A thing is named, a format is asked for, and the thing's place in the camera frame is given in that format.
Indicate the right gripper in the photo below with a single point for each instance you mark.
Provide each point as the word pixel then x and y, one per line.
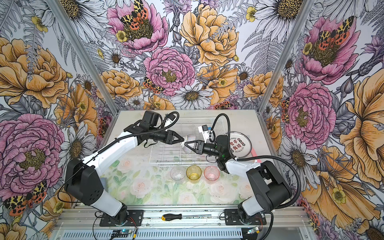
pixel 199 148

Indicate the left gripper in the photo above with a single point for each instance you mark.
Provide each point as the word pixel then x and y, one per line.
pixel 169 138

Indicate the white wire dish rack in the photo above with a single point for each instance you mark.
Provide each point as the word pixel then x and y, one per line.
pixel 163 155

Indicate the yellow glass cup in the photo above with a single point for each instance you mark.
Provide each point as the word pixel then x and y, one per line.
pixel 194 173

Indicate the pink glass cup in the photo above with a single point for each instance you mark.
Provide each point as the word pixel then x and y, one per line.
pixel 211 173

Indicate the clear glass cup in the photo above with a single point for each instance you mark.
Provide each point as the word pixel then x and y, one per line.
pixel 178 173

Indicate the striped small bowl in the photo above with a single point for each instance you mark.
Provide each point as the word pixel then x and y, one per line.
pixel 185 145

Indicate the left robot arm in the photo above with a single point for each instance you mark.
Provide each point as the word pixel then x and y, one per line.
pixel 83 177

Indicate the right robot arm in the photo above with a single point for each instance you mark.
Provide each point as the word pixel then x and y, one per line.
pixel 269 189

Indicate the black yellow screwdriver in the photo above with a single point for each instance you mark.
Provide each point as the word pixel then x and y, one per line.
pixel 171 217

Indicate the white vented panel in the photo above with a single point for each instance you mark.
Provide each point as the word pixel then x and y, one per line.
pixel 155 234

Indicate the green circuit board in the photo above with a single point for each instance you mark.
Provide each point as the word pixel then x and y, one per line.
pixel 123 234

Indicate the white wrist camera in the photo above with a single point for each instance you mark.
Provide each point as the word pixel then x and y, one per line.
pixel 206 132

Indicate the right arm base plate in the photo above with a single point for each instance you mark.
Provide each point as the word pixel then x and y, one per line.
pixel 236 217

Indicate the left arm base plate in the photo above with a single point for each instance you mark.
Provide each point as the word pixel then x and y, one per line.
pixel 135 217

